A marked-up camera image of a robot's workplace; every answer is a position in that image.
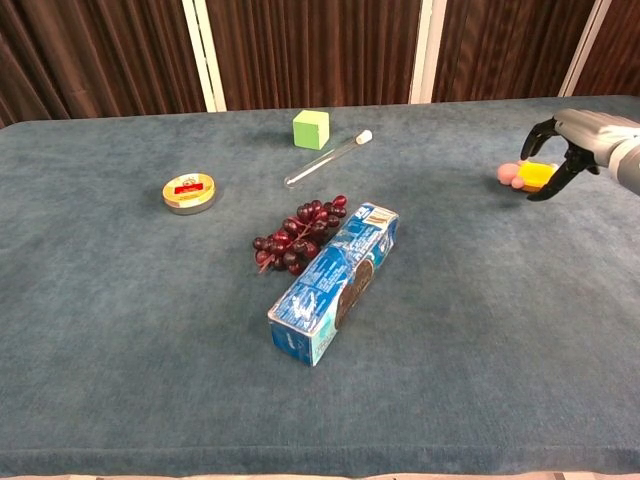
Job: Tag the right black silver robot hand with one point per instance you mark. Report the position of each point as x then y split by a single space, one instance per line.
585 132

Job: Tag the blue cookie box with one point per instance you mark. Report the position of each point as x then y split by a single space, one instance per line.
320 290

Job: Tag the green foam cube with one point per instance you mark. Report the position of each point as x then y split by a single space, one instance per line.
310 131

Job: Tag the white frame post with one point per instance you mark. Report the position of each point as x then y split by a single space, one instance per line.
202 55
427 50
585 47

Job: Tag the round gold red tin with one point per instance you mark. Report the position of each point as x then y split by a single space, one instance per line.
189 192

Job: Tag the dark red grape bunch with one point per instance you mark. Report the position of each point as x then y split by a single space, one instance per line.
300 235

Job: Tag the brown pleated curtain panel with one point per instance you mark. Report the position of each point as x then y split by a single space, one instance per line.
510 47
315 50
615 55
100 55

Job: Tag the pink yellow toy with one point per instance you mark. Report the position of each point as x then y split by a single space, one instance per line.
535 176

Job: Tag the glass test tube white cap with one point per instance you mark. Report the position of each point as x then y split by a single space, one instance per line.
325 159

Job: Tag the blue table cloth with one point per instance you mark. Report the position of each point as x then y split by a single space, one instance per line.
150 325

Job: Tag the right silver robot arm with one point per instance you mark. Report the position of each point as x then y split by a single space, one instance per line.
627 165

